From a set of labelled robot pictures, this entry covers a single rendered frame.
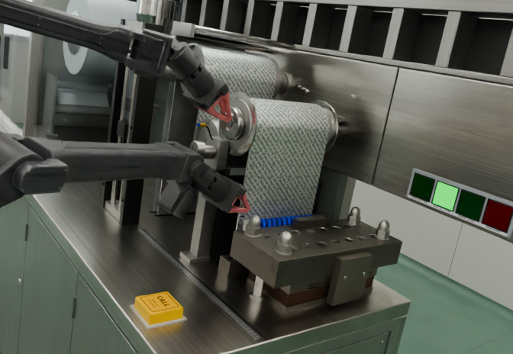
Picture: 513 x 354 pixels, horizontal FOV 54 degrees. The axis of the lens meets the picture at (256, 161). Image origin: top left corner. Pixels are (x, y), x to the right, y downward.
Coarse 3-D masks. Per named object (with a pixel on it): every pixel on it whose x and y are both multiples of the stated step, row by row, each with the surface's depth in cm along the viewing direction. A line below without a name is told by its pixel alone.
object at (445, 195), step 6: (438, 186) 111; (444, 186) 110; (450, 186) 108; (438, 192) 111; (444, 192) 110; (450, 192) 108; (456, 192) 107; (438, 198) 111; (444, 198) 110; (450, 198) 108; (438, 204) 111; (444, 204) 110; (450, 204) 108
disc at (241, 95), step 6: (234, 96) 116; (240, 96) 114; (246, 96) 112; (246, 102) 112; (252, 102) 111; (240, 108) 114; (252, 108) 111; (252, 114) 111; (252, 120) 111; (252, 126) 111; (252, 132) 111; (222, 138) 120; (252, 138) 111; (246, 144) 112; (228, 150) 118; (234, 150) 116; (240, 150) 114; (246, 150) 112
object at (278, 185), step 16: (256, 160) 114; (272, 160) 117; (288, 160) 120; (304, 160) 123; (320, 160) 126; (256, 176) 115; (272, 176) 118; (288, 176) 121; (304, 176) 124; (256, 192) 117; (272, 192) 119; (288, 192) 123; (304, 192) 126; (256, 208) 118; (272, 208) 121; (288, 208) 124; (304, 208) 128; (240, 224) 116
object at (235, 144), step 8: (232, 104) 116; (240, 104) 114; (248, 112) 111; (248, 120) 111; (328, 120) 126; (248, 128) 111; (248, 136) 111; (328, 136) 126; (232, 144) 116; (240, 144) 114
